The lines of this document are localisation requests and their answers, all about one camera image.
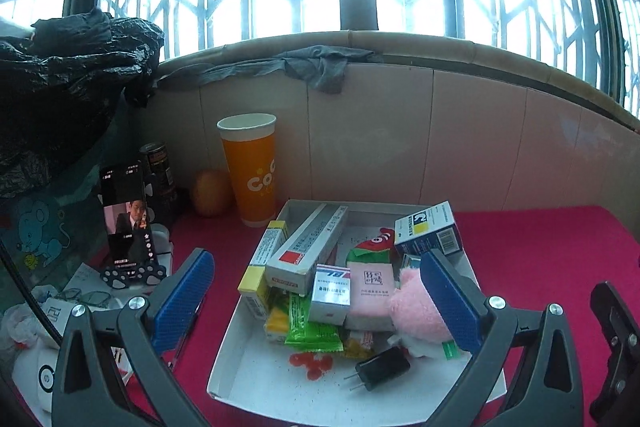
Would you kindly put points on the red fleece table cover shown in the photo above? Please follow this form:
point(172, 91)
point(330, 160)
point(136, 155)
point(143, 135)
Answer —
point(550, 257)

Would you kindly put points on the blue and white box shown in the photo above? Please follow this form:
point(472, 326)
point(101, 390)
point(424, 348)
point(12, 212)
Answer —
point(425, 227)

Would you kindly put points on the white box red blue stripes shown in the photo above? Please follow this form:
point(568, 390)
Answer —
point(330, 302)

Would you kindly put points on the cluster of red candies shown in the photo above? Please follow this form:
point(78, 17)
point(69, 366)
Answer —
point(312, 362)

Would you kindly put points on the white cardboard tray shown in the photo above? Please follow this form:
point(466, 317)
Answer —
point(260, 377)

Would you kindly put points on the black pen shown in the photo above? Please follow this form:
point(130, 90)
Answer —
point(186, 334)

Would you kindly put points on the eyeglasses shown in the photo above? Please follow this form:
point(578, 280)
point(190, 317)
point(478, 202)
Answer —
point(62, 294)

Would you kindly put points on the black charger adapter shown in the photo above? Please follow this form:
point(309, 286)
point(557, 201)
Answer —
point(382, 367)

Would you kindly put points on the pink plush ball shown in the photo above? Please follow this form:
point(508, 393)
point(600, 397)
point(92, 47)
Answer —
point(415, 307)

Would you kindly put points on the reddish pink carton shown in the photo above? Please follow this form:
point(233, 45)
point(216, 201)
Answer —
point(367, 302)

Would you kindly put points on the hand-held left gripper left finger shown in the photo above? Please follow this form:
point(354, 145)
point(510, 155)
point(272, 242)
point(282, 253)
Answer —
point(182, 297)

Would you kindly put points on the white printed carton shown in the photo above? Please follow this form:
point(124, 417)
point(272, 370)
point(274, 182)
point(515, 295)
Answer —
point(122, 359)

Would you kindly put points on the long yellow box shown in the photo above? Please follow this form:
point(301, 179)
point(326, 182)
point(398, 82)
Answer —
point(262, 252)

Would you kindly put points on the white plastic bag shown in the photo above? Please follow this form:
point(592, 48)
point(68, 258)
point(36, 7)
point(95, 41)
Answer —
point(22, 322)

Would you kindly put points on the black paw phone stand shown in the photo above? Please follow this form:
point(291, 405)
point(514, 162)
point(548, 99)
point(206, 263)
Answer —
point(125, 277)

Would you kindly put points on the red green snack packet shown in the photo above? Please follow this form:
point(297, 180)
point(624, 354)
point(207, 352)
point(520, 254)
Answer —
point(375, 244)

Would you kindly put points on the white cap black logo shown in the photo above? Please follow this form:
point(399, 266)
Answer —
point(35, 387)

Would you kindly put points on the yellow green packet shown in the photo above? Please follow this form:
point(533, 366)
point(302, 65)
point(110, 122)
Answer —
point(276, 324)

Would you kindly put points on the orange fruit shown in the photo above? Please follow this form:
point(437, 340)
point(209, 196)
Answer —
point(210, 192)

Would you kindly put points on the black smartphone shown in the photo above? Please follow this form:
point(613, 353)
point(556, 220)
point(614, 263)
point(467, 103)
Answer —
point(122, 227)

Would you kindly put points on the small green white packet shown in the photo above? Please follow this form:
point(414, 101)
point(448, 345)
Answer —
point(452, 350)

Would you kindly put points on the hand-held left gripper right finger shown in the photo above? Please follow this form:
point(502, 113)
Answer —
point(450, 302)

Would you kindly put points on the orange paper cup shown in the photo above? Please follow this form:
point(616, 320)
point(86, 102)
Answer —
point(250, 177)

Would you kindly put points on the dark drink can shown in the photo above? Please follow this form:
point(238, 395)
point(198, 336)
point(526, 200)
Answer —
point(157, 167)

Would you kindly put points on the grey blue barcode box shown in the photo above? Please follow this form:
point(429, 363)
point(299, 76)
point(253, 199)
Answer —
point(410, 262)

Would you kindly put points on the yellow snack bar packet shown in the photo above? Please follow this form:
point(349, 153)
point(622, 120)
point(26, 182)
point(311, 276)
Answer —
point(361, 343)

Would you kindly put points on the mouse print plastic bag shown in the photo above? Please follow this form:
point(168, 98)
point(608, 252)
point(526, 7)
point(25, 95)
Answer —
point(40, 232)

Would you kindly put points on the white paper sheet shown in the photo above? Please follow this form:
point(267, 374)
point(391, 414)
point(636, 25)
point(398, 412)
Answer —
point(87, 274)

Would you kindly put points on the black plastic bag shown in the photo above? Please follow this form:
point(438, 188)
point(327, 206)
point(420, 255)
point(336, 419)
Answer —
point(65, 97)

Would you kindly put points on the grey cloth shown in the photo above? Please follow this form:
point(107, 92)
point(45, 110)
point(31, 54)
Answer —
point(320, 67)

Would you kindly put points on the small white container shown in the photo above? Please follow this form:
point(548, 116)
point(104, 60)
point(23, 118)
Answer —
point(161, 244)

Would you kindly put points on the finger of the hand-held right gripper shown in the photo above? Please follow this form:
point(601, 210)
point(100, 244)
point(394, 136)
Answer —
point(617, 332)

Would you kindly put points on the long grey box red label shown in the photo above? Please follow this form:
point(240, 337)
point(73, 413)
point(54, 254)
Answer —
point(305, 247)

